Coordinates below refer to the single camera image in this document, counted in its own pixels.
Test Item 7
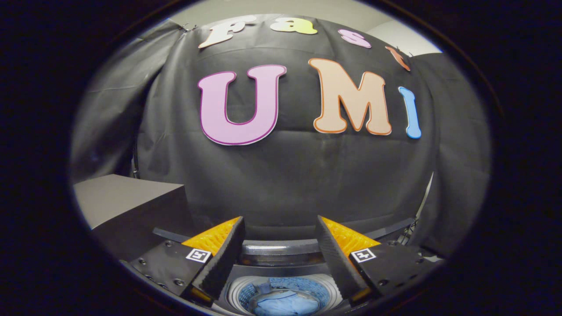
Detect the dark transparent washing machine lid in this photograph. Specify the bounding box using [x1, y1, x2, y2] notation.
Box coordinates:
[151, 217, 416, 267]

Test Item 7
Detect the black backdrop cloth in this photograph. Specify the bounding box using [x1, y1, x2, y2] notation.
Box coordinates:
[70, 13, 492, 259]

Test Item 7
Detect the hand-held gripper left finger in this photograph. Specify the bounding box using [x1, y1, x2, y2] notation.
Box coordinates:
[119, 216, 245, 308]

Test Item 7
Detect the beige and dark cabinet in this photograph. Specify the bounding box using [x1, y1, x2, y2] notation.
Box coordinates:
[72, 174, 199, 265]

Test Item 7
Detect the light blue cloth garment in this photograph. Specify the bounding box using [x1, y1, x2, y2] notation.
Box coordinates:
[250, 283, 321, 316]

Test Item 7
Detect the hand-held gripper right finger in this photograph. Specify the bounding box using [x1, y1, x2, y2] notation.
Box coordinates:
[316, 215, 446, 305]

